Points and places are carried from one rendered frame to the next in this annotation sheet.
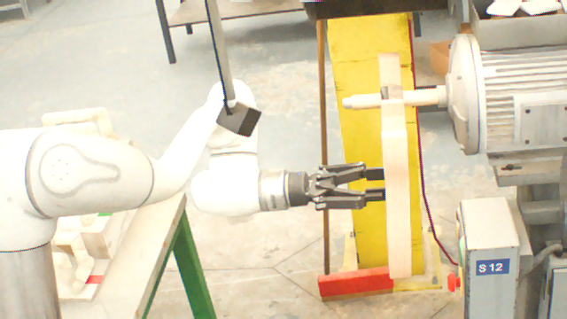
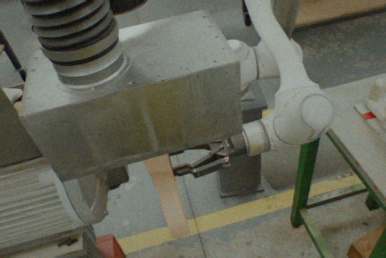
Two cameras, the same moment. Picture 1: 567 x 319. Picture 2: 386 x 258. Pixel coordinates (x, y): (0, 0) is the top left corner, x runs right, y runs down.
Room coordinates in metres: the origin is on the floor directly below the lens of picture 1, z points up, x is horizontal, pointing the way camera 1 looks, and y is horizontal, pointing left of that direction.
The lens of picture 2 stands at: (1.81, -0.34, 1.79)
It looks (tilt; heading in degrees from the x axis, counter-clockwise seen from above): 44 degrees down; 162
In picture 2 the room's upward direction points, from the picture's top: 11 degrees counter-clockwise
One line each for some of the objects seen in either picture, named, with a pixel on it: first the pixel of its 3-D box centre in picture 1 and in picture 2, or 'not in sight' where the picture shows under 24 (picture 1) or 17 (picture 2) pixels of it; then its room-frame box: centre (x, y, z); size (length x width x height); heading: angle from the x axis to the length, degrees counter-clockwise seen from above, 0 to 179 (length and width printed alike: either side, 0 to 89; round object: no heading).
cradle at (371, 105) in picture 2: (82, 273); (377, 109); (1.28, 0.50, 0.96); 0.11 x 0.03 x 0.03; 168
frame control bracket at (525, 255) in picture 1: (515, 233); not in sight; (1.06, -0.45, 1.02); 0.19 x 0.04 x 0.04; 168
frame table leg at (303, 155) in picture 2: not in sight; (304, 176); (1.10, 0.41, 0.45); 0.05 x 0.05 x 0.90; 78
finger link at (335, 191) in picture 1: (340, 194); (201, 145); (1.21, -0.12, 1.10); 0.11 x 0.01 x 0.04; 57
